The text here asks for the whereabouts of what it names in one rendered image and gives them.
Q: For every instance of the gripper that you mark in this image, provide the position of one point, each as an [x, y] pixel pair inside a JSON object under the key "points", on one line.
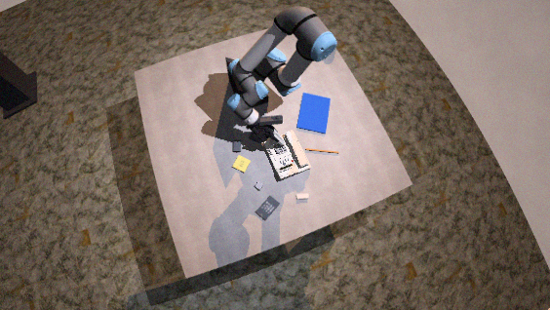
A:
{"points": [[262, 133]]}

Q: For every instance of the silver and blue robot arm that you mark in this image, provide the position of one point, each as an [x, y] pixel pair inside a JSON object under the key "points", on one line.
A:
{"points": [[315, 42]]}

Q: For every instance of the beige telephone handset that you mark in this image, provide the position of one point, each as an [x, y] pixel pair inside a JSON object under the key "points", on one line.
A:
{"points": [[299, 155]]}

